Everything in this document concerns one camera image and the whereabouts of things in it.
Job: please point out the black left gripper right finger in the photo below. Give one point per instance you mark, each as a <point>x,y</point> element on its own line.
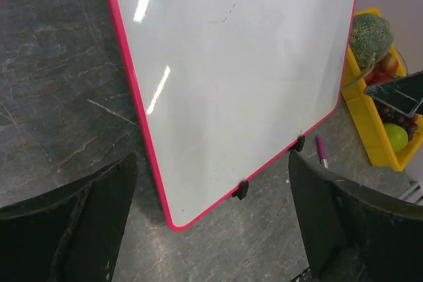
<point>351,232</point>

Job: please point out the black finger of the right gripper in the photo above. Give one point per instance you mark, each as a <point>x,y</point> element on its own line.
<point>403,94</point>

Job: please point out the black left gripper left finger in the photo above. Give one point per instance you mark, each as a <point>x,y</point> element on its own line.
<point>72,233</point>

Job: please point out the purple capped whiteboard marker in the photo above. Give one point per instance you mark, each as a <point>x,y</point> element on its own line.
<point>322,151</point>

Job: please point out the pink framed whiteboard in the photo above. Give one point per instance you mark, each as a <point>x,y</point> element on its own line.
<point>223,87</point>

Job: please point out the black whiteboard foot clip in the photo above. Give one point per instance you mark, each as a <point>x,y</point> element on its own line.
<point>241,191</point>
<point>299,144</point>

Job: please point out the dark purple grape bunch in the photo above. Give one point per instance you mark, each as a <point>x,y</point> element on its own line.
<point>389,115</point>

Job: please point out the green apple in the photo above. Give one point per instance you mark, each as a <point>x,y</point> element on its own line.
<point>397,136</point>

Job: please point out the yellow plastic fruit bin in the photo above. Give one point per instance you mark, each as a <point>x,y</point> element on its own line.
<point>372,133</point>

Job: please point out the green netted melon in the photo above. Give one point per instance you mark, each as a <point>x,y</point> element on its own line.
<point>370,35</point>

